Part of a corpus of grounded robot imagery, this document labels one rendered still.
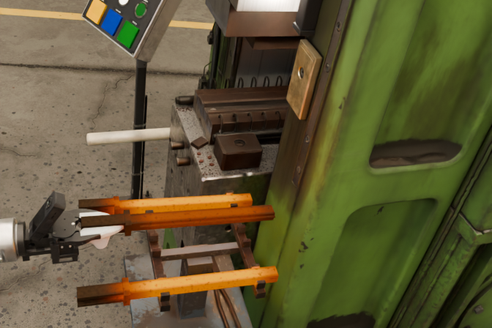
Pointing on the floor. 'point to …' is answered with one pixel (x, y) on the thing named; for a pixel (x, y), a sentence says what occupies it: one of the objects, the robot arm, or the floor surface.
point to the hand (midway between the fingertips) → (116, 222)
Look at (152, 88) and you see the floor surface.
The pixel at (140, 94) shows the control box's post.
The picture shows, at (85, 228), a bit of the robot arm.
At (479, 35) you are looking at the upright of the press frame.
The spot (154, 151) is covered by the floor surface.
